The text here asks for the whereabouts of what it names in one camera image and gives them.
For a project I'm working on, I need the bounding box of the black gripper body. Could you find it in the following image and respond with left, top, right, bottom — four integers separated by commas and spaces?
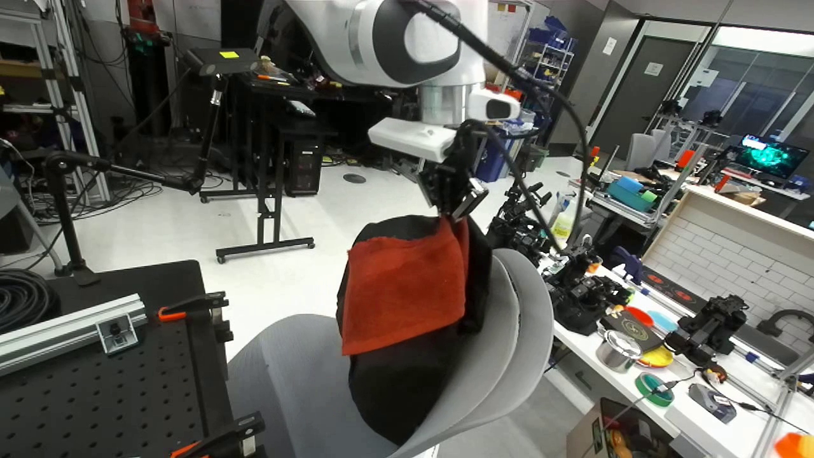
434, 119, 493, 191

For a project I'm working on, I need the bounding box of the red cloth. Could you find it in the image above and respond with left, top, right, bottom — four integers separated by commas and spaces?
338, 217, 473, 359

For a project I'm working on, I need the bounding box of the orange and black jacket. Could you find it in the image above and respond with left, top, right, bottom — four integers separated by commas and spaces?
334, 215, 497, 448

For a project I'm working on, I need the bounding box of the gray mesh office chair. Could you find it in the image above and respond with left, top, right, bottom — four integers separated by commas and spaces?
226, 248, 557, 458

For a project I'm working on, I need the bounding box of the blue storage crate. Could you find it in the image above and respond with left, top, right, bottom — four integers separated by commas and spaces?
479, 125, 521, 186

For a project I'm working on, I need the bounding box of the black robot with antenna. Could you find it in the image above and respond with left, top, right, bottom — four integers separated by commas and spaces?
485, 173, 554, 262

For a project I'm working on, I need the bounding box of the yellow spray bottle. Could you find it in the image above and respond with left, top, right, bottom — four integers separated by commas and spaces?
546, 207, 579, 249

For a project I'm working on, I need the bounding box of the blue parts drawer shelf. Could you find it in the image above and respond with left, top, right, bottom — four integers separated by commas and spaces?
517, 14, 579, 138

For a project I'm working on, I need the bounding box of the black computer case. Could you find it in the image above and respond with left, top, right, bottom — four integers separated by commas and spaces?
282, 138, 325, 200

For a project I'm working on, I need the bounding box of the metal shelf rack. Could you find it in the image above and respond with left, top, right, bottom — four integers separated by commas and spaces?
485, 0, 545, 112

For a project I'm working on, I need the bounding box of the black robot gripper assembly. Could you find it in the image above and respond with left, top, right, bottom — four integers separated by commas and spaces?
545, 240, 635, 336

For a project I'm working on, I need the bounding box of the teal plastic case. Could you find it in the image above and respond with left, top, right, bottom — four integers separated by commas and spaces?
606, 173, 662, 215

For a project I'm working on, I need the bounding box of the gray door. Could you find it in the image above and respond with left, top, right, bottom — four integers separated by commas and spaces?
587, 33, 700, 160

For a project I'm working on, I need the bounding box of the red plastic disc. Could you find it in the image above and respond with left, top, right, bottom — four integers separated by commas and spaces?
624, 304, 657, 331

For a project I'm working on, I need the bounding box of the metal cup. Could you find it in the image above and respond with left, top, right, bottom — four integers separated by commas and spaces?
595, 329, 646, 375

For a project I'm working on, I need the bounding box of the teal plastic disc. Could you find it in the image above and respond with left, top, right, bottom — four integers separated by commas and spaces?
648, 310, 681, 336

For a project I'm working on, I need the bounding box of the yellow plastic dish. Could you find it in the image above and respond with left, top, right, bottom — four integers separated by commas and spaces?
639, 343, 680, 371

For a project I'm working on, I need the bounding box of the cardboard box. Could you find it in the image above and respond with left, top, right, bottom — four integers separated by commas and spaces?
564, 394, 681, 458

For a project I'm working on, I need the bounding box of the black motor device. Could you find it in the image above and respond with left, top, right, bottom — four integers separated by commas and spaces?
663, 292, 750, 370

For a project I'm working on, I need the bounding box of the monitor with teal picture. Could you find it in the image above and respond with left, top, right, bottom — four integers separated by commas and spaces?
729, 133, 811, 186

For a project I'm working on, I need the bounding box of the gray flat device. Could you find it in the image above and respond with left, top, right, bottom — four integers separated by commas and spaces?
685, 380, 741, 427

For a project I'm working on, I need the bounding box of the black curved headband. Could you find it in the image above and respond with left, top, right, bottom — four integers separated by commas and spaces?
755, 306, 814, 342

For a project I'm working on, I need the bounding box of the white metal shelving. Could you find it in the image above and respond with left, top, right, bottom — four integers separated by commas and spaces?
0, 0, 113, 207

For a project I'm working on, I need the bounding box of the black perforated breadboard table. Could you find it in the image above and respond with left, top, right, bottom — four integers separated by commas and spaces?
0, 258, 249, 458

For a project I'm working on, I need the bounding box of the orange plastic object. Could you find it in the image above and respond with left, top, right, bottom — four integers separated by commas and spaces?
770, 430, 814, 458

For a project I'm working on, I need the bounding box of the aluminium extrusion bar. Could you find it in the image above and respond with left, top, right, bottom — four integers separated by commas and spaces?
0, 292, 147, 380

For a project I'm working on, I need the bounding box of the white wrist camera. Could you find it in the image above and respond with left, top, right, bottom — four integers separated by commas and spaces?
367, 116, 457, 166

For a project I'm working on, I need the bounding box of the black clamp with orange handle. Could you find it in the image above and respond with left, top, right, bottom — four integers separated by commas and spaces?
155, 290, 237, 435
167, 412, 267, 458

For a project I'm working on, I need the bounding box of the white pegboard with wooden frame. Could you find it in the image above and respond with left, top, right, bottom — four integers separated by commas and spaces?
639, 186, 814, 342

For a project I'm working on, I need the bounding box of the metal corner bracket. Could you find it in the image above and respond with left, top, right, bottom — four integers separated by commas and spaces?
95, 313, 139, 357

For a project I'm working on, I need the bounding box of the black camera pole stand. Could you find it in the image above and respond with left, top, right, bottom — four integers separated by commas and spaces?
15, 149, 207, 276

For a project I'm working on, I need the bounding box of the black coiled hose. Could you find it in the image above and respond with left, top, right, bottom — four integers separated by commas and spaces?
0, 268, 55, 336

